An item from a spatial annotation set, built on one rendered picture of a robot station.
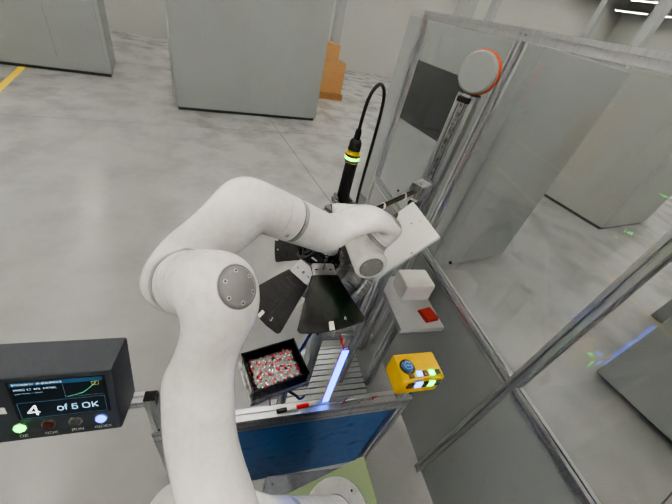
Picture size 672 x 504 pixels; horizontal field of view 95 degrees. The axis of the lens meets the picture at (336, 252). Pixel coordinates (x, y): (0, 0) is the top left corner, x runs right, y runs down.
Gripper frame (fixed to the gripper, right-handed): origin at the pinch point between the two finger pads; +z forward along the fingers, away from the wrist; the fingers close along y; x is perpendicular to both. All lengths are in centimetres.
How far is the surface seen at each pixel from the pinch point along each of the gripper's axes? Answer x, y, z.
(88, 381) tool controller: -26, -62, -40
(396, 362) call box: -42, 21, -34
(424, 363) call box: -42, 32, -36
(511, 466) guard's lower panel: -73, 70, -64
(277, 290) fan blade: -46.0, -15.8, 3.7
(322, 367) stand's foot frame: -142, 25, 20
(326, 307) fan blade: -32.1, -2.2, -17.2
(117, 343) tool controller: -26, -59, -31
